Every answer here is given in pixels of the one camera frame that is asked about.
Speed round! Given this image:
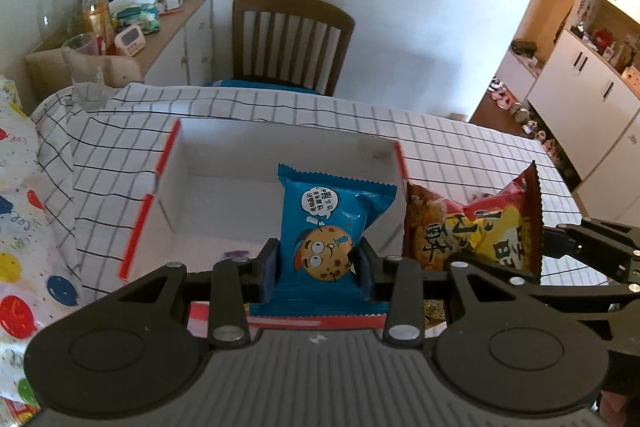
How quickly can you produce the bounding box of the blue cookie snack packet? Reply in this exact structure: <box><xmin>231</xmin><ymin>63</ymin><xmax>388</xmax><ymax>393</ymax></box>
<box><xmin>250</xmin><ymin>165</ymin><xmax>397</xmax><ymax>317</ymax></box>

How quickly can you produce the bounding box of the red yellow chip bag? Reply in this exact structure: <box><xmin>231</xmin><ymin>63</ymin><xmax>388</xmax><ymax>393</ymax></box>
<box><xmin>402</xmin><ymin>162</ymin><xmax>544</xmax><ymax>277</ymax></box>

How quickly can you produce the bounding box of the red white cardboard box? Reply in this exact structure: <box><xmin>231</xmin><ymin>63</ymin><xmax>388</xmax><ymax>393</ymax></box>
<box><xmin>119</xmin><ymin>118</ymin><xmax>406</xmax><ymax>335</ymax></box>

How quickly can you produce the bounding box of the black grid white tablecloth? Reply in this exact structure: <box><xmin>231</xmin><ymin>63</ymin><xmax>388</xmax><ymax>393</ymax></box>
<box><xmin>32</xmin><ymin>83</ymin><xmax>582</xmax><ymax>299</ymax></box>

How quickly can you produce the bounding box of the colourful balloon pattern cloth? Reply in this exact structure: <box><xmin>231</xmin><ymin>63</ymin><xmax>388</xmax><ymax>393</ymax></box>
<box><xmin>1</xmin><ymin>78</ymin><xmax>79</xmax><ymax>426</ymax></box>

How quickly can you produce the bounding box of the white sideboard cabinet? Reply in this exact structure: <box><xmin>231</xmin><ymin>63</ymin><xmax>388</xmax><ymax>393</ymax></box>
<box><xmin>29</xmin><ymin>0</ymin><xmax>215</xmax><ymax>88</ymax></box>

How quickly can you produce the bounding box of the brown wooden chair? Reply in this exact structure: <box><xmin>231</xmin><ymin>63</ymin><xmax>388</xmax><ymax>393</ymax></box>
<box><xmin>231</xmin><ymin>0</ymin><xmax>356</xmax><ymax>96</ymax></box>

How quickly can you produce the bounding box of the small pink white timer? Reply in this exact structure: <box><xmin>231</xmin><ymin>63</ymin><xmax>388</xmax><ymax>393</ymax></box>
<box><xmin>114</xmin><ymin>24</ymin><xmax>146</xmax><ymax>57</ymax></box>

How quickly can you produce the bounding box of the clear glass cup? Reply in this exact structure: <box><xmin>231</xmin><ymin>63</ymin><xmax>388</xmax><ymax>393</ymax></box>
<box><xmin>61</xmin><ymin>32</ymin><xmax>108</xmax><ymax>110</ymax></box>

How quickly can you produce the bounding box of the green tissue packet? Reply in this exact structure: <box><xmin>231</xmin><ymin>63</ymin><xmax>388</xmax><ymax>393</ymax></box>
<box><xmin>114</xmin><ymin>3</ymin><xmax>160</xmax><ymax>35</ymax></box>

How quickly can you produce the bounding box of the orange juice bottle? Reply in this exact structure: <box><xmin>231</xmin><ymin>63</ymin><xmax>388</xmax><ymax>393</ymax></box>
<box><xmin>81</xmin><ymin>0</ymin><xmax>115</xmax><ymax>55</ymax></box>

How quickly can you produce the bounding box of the large clear glass jar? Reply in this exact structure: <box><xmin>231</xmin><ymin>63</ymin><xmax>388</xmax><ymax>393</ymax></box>
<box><xmin>37</xmin><ymin>0</ymin><xmax>84</xmax><ymax>46</ymax></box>

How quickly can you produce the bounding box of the white wall cabinet unit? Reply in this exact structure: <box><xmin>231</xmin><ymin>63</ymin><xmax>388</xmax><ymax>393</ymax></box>
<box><xmin>495</xmin><ymin>0</ymin><xmax>639</xmax><ymax>225</ymax></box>

